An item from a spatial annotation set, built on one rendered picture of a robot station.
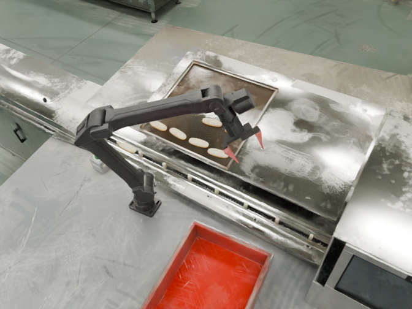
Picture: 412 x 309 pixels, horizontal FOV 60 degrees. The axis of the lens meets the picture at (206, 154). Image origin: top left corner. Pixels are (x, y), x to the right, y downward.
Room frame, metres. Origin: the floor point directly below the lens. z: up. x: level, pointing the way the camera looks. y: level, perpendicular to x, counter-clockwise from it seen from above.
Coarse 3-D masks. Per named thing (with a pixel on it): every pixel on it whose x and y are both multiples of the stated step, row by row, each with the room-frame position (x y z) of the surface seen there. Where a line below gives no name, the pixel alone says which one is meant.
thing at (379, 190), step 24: (408, 120) 0.75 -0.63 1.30; (384, 144) 0.67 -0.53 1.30; (408, 144) 0.66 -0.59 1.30; (384, 168) 0.58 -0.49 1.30; (408, 168) 0.57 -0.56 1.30; (360, 192) 0.51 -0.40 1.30; (384, 192) 0.50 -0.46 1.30; (408, 192) 0.50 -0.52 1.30; (360, 216) 0.44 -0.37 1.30; (384, 216) 0.43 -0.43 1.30; (408, 216) 0.43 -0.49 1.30; (336, 240) 0.54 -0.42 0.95; (360, 240) 0.38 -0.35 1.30; (384, 240) 0.37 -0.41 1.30; (408, 240) 0.36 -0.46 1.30; (336, 264) 0.37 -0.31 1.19; (384, 264) 0.31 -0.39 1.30; (408, 264) 0.31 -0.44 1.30; (312, 288) 0.39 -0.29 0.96
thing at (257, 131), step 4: (256, 128) 0.83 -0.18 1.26; (248, 132) 0.80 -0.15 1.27; (252, 132) 0.80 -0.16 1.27; (256, 132) 0.80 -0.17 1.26; (260, 132) 0.80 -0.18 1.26; (240, 136) 0.80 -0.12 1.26; (244, 136) 0.80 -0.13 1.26; (248, 136) 0.79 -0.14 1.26; (256, 136) 0.83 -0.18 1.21; (260, 136) 0.80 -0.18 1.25; (260, 140) 0.79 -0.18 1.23; (260, 144) 0.80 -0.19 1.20
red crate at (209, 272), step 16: (192, 256) 0.60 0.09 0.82; (208, 256) 0.59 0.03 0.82; (224, 256) 0.58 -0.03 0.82; (240, 256) 0.58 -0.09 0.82; (192, 272) 0.54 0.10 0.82; (208, 272) 0.53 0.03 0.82; (224, 272) 0.52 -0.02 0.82; (240, 272) 0.52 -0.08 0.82; (256, 272) 0.51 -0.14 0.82; (176, 288) 0.48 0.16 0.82; (192, 288) 0.48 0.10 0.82; (208, 288) 0.47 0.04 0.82; (224, 288) 0.46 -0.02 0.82; (240, 288) 0.46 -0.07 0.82; (160, 304) 0.43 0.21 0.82; (176, 304) 0.43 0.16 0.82; (192, 304) 0.42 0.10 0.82; (208, 304) 0.42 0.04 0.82; (224, 304) 0.41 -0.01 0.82; (240, 304) 0.40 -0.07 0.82
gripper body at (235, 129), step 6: (234, 120) 0.83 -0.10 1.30; (228, 126) 0.82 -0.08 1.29; (234, 126) 0.82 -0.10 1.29; (240, 126) 0.82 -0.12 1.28; (246, 126) 0.84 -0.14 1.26; (228, 132) 0.82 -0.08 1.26; (234, 132) 0.81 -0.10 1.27; (240, 132) 0.81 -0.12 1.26; (228, 138) 0.81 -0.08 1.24; (234, 138) 0.79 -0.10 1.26; (228, 144) 0.79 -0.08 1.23
